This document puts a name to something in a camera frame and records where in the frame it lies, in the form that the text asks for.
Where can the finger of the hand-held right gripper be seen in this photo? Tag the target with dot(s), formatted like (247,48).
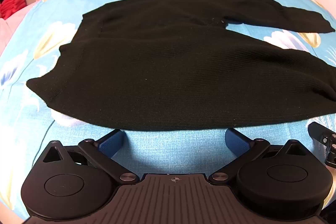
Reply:
(321,133)

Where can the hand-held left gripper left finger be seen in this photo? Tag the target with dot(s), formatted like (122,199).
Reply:
(112,141)

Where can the pile of red clothes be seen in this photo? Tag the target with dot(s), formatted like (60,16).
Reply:
(13,3)

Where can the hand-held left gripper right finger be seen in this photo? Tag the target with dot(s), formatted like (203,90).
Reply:
(237,142)

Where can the blue floral bed sheet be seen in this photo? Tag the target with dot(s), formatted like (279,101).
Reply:
(168,153)

